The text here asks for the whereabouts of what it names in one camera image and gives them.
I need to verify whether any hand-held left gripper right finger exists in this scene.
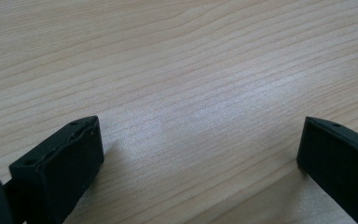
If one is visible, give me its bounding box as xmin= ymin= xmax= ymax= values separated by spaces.
xmin=296 ymin=116 xmax=358 ymax=224

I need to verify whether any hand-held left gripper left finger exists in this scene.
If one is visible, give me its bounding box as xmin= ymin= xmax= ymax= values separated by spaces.
xmin=3 ymin=115 xmax=105 ymax=224

